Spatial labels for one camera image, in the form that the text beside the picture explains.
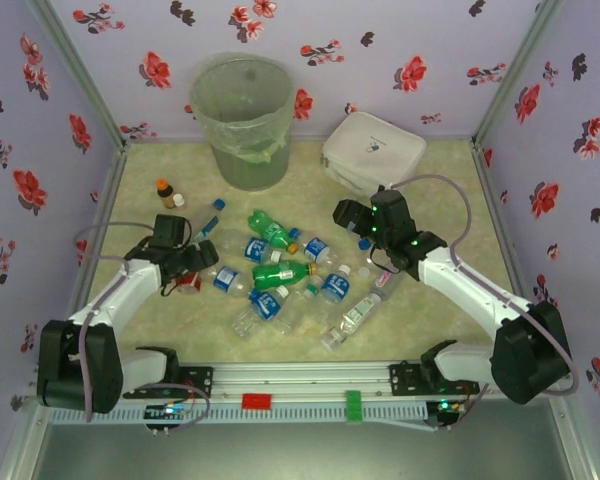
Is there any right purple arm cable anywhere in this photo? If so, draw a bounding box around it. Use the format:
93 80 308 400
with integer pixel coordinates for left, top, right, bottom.
392 173 580 432

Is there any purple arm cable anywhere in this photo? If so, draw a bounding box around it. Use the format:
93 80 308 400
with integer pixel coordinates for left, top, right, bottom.
392 173 580 432
73 221 211 435

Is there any white zip pouch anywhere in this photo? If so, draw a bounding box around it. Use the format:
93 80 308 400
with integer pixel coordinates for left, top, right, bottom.
321 111 428 201

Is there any green bottle white label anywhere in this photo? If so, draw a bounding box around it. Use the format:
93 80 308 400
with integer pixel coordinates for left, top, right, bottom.
251 260 319 292

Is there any translucent grey waste bin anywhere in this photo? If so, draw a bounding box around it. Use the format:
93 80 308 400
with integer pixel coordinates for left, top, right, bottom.
189 52 295 192

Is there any small clear bottle blue cap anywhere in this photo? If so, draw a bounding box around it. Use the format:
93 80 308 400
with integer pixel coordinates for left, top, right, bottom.
347 227 374 251

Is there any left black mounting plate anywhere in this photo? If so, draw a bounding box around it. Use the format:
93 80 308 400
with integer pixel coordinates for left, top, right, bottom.
123 365 215 400

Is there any clear bottle green white cap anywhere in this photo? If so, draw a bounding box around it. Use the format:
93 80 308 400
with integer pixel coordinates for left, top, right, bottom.
273 283 319 335

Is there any clear bottle green label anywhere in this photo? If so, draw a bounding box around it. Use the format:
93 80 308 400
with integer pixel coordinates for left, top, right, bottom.
320 292 384 352

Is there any small clear bottle white cap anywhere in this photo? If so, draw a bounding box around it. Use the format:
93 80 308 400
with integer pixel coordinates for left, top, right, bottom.
355 249 381 281

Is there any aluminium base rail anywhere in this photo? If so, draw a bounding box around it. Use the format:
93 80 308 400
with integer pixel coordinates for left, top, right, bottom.
29 363 576 401

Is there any green plastic block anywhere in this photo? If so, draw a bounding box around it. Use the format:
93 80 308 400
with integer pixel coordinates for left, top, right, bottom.
345 389 363 424

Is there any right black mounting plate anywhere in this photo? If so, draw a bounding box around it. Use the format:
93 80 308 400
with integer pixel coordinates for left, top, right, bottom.
388 362 481 401

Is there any white slotted cable duct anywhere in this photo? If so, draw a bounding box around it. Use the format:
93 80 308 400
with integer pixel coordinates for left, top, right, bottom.
47 402 429 426

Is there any left circuit board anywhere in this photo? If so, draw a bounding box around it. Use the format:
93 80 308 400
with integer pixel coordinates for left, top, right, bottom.
144 402 191 435

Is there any brown bottle orange cap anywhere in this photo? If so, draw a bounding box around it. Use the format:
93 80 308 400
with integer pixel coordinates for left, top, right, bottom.
154 178 177 210

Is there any aluminium side rail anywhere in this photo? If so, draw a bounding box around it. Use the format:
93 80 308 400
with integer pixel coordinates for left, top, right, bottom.
54 142 131 364
471 139 537 309

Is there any red plastic block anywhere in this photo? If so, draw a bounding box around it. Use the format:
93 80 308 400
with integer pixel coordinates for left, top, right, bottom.
241 393 273 411

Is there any right circuit board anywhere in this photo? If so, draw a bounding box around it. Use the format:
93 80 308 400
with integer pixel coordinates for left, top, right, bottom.
428 398 469 432

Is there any clear bottle red label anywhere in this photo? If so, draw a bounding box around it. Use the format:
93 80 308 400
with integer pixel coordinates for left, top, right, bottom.
172 272 205 297

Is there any aluminium frame post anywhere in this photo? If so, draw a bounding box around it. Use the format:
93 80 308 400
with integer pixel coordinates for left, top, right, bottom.
25 0 130 149
0 397 51 480
472 0 567 147
549 399 600 480

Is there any green plastic bottle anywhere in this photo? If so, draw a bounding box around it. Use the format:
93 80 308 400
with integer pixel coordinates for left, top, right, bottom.
247 209 301 254

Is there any circuit board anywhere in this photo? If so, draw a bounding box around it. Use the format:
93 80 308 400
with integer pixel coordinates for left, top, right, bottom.
428 398 469 432
144 402 191 435

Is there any green plastic bin liner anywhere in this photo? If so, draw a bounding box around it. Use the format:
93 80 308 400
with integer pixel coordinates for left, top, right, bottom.
188 51 296 164

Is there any clear bottle pink label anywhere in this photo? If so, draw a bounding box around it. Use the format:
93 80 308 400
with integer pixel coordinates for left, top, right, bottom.
373 272 402 304

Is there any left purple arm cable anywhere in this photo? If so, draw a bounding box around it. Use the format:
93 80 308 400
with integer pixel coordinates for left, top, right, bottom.
73 221 211 435

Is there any black mounting plate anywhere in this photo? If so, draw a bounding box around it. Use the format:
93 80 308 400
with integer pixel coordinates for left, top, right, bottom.
388 362 481 401
123 365 215 400

